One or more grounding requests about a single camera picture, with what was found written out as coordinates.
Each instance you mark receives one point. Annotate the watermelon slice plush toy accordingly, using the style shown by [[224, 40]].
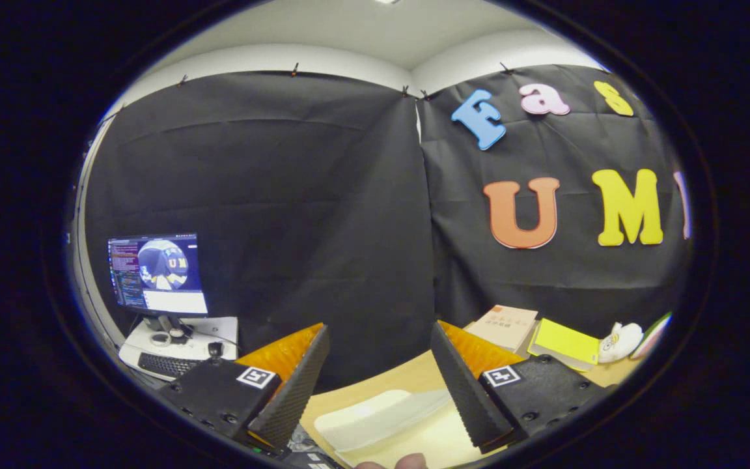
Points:
[[653, 335]]

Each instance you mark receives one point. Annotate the black backdrop cloth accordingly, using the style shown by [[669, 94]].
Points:
[[297, 215]]

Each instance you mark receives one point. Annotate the yellow cover book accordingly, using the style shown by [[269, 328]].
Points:
[[567, 342]]

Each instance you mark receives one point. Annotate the computer monitor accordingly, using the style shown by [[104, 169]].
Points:
[[157, 273]]

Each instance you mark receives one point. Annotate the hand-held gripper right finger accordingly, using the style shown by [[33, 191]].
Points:
[[466, 391]]

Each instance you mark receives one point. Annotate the white plush toy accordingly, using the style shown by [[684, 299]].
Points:
[[621, 342]]

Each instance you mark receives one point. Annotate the green fabric storage box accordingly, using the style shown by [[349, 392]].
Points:
[[381, 417]]

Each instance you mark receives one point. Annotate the black computer mouse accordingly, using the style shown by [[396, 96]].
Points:
[[215, 350]]

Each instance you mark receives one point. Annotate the small white desk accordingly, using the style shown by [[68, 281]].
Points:
[[219, 329]]

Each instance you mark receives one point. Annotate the black keyboard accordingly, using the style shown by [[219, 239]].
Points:
[[166, 365]]

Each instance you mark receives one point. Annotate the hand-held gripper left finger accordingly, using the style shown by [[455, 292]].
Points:
[[287, 397]]

